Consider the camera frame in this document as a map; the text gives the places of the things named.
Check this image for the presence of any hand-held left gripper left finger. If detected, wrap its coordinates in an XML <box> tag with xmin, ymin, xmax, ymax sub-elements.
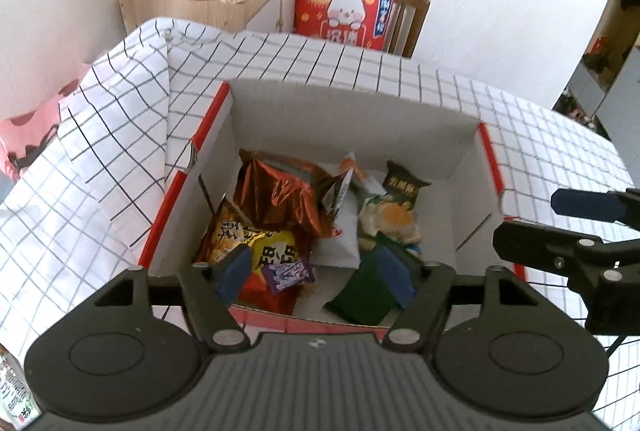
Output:
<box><xmin>92</xmin><ymin>245</ymin><xmax>253</xmax><ymax>353</ymax></box>

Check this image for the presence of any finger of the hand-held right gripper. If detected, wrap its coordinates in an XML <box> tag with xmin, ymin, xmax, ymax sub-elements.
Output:
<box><xmin>550</xmin><ymin>188</ymin><xmax>640</xmax><ymax>230</ymax></box>
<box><xmin>492</xmin><ymin>220</ymin><xmax>640</xmax><ymax>288</ymax></box>

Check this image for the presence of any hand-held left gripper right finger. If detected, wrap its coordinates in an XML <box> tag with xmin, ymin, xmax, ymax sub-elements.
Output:
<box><xmin>377</xmin><ymin>246</ymin><xmax>538</xmax><ymax>353</ymax></box>

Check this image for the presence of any orange yellow chips packet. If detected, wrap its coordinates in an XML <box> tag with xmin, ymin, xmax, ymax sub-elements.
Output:
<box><xmin>194</xmin><ymin>198</ymin><xmax>312</xmax><ymax>313</ymax></box>

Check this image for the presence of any purple candy packet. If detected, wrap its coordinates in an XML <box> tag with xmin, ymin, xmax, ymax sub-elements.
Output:
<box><xmin>262</xmin><ymin>259</ymin><xmax>317</xmax><ymax>296</ymax></box>

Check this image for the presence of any orange green snack packet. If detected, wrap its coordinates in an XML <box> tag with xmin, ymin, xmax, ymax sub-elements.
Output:
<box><xmin>358</xmin><ymin>194</ymin><xmax>424</xmax><ymax>253</ymax></box>

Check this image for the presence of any white snack packet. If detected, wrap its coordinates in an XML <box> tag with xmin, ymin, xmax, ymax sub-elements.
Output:
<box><xmin>317</xmin><ymin>152</ymin><xmax>387</xmax><ymax>270</ymax></box>

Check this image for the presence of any brown foil snack packet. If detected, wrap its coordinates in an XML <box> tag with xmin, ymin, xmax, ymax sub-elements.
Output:
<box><xmin>238</xmin><ymin>150</ymin><xmax>334</xmax><ymax>240</ymax></box>

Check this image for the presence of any black snack packet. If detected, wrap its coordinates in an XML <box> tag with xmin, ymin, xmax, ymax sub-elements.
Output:
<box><xmin>382</xmin><ymin>160</ymin><xmax>432</xmax><ymax>213</ymax></box>

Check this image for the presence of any red and white cardboard box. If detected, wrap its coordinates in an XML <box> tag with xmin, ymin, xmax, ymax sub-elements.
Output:
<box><xmin>139</xmin><ymin>78</ymin><xmax>532</xmax><ymax>330</ymax></box>

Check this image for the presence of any grey lower cabinet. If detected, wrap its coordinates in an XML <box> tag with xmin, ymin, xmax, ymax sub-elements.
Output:
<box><xmin>594</xmin><ymin>54</ymin><xmax>640</xmax><ymax>145</ymax></box>

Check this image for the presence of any checked white tablecloth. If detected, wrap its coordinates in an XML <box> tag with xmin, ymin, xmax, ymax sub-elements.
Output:
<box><xmin>0</xmin><ymin>16</ymin><xmax>640</xmax><ymax>429</ymax></box>

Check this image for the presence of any pink printed cloth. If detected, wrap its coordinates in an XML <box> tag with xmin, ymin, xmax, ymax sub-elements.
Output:
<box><xmin>0</xmin><ymin>65</ymin><xmax>92</xmax><ymax>179</ymax></box>

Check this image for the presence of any printed drink bottle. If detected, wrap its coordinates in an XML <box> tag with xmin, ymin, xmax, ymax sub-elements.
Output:
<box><xmin>0</xmin><ymin>345</ymin><xmax>42</xmax><ymax>430</ymax></box>

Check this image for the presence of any wooden chair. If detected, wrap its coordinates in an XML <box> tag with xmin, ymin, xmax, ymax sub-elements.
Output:
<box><xmin>384</xmin><ymin>0</ymin><xmax>432</xmax><ymax>59</ymax></box>

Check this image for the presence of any red rabbit cushion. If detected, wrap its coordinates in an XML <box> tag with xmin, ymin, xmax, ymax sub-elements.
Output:
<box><xmin>292</xmin><ymin>0</ymin><xmax>400</xmax><ymax>54</ymax></box>

